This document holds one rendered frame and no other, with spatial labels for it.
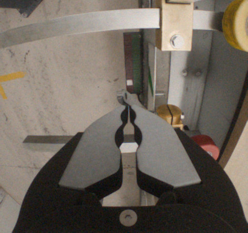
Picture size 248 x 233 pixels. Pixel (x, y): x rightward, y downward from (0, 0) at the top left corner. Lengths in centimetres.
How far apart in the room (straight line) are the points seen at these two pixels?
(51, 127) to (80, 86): 57
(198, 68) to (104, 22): 38
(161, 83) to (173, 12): 24
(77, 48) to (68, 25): 90
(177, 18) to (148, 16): 4
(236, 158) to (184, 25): 31
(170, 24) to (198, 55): 30
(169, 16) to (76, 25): 14
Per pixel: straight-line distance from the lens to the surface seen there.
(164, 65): 42
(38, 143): 39
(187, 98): 58
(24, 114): 165
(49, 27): 28
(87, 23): 25
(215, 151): 33
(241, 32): 24
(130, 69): 41
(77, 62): 118
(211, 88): 55
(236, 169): 45
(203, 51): 54
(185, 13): 25
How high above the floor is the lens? 110
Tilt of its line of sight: 60 degrees down
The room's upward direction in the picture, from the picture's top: 178 degrees counter-clockwise
